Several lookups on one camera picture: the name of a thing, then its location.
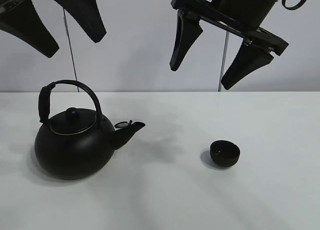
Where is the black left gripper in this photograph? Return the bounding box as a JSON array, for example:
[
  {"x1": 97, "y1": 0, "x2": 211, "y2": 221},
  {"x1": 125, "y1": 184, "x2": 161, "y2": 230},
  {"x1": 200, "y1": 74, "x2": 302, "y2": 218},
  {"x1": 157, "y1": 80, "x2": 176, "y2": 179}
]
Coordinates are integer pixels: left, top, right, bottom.
[{"x1": 0, "y1": 0, "x2": 107, "y2": 58}]

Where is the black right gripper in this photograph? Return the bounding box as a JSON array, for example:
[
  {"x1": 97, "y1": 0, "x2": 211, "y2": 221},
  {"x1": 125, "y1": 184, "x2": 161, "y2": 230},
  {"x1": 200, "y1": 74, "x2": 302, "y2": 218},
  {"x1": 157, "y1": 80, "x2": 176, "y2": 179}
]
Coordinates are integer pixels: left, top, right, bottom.
[{"x1": 169, "y1": 0, "x2": 289, "y2": 90}]

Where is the small black teacup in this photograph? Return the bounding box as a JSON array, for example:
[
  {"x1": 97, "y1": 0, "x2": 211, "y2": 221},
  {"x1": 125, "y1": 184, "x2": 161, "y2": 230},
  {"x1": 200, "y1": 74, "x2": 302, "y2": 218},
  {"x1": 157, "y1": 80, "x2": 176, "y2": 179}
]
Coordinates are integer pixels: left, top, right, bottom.
[{"x1": 209, "y1": 140, "x2": 241, "y2": 168}]

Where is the black round teapot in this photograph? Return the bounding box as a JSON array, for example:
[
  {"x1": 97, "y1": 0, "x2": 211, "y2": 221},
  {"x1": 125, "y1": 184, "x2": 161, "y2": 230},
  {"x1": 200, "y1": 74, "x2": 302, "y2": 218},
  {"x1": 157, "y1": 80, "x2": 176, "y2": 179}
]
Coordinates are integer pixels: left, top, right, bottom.
[{"x1": 34, "y1": 79, "x2": 146, "y2": 180}]

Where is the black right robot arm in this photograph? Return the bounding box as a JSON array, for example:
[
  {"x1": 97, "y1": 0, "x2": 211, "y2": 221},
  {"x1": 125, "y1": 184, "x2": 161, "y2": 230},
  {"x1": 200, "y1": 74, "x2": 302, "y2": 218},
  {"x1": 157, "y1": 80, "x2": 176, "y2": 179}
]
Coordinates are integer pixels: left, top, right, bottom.
[{"x1": 169, "y1": 0, "x2": 289, "y2": 90}]

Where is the dark thin background pole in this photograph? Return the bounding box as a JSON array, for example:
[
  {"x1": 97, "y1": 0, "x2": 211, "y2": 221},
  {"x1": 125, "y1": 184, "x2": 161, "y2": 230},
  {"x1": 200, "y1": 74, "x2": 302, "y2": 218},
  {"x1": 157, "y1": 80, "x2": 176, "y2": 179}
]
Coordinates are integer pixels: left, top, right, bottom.
[{"x1": 62, "y1": 7, "x2": 78, "y2": 81}]

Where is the grey background pole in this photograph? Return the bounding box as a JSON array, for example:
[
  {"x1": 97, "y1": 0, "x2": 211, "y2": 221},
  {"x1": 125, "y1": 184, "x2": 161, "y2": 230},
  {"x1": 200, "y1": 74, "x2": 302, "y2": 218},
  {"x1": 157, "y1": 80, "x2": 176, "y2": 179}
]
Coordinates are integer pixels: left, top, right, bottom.
[{"x1": 217, "y1": 31, "x2": 230, "y2": 92}]

